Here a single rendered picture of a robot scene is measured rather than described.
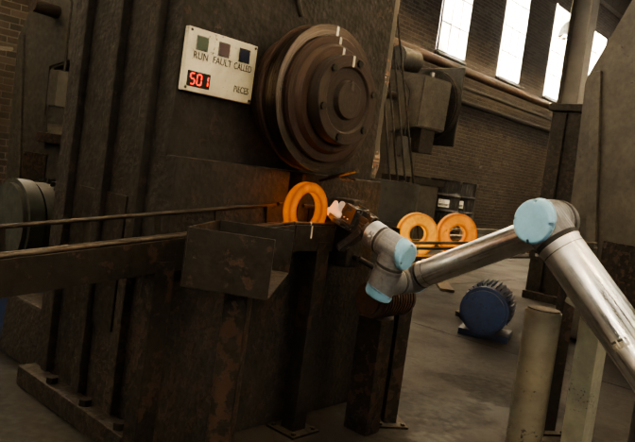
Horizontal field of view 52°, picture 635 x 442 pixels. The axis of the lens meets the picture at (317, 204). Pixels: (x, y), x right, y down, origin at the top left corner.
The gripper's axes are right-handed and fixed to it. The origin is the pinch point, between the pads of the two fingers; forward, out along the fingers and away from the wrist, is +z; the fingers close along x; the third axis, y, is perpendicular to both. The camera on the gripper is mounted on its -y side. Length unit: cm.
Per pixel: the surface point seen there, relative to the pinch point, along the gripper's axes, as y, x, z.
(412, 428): -64, -35, -47
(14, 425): -85, 80, 17
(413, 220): 5.2, -28.5, -15.5
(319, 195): 5.8, 8.5, -1.4
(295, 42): 50, 31, 11
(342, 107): 36.4, 16.0, -3.0
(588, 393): -20, -50, -89
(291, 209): 1.1, 21.1, -3.1
